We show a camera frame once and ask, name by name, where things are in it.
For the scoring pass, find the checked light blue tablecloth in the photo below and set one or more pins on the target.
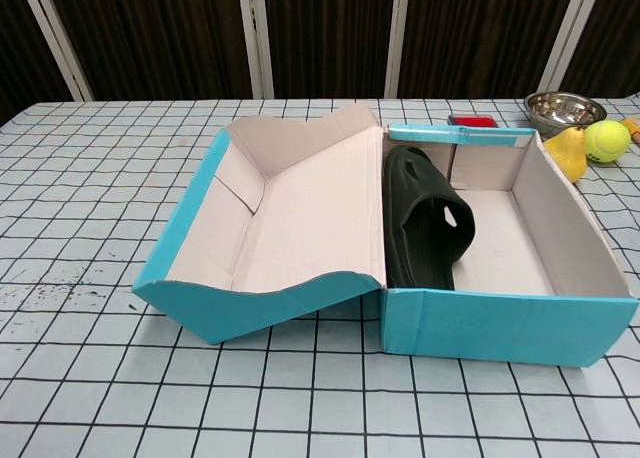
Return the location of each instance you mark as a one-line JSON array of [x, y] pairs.
[[150, 378]]

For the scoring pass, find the yellow-green tennis ball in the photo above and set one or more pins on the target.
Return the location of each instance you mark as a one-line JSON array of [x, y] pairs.
[[607, 140]]

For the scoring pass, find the steel bowl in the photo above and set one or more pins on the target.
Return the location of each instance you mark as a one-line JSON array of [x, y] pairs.
[[562, 110]]

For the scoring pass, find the red stamp pad case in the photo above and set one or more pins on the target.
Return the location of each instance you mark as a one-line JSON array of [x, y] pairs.
[[475, 121]]

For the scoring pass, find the black rubber slipper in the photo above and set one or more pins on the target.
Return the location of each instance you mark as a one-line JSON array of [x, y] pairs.
[[415, 238]]

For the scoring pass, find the yellow pear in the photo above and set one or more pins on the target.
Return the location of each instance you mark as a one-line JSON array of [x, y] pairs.
[[567, 153]]

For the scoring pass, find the light blue shoe box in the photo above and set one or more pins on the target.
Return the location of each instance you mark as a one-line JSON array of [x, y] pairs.
[[300, 228]]

